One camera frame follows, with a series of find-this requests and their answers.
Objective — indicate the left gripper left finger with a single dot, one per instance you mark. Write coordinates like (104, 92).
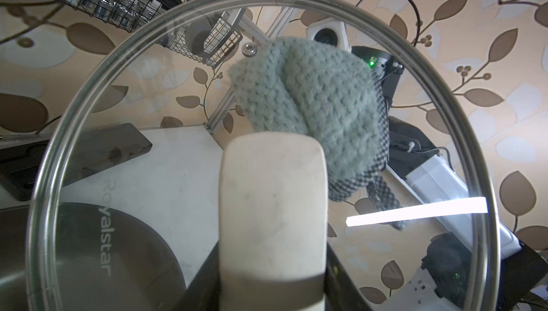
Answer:
(205, 290)

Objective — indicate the frying pan cream handle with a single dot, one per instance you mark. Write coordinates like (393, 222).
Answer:
(110, 260)

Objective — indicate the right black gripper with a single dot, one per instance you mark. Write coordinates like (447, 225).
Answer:
(385, 67)

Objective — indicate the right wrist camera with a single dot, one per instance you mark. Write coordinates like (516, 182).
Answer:
(329, 31)

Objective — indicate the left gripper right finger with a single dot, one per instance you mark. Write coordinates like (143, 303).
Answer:
(340, 292)

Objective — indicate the green fluffy cloth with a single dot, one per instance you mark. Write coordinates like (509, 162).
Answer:
(295, 85)

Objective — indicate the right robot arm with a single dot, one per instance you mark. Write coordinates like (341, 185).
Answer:
(440, 282)

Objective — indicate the glass pot lid cream handle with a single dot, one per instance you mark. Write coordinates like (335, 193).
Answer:
(273, 189)

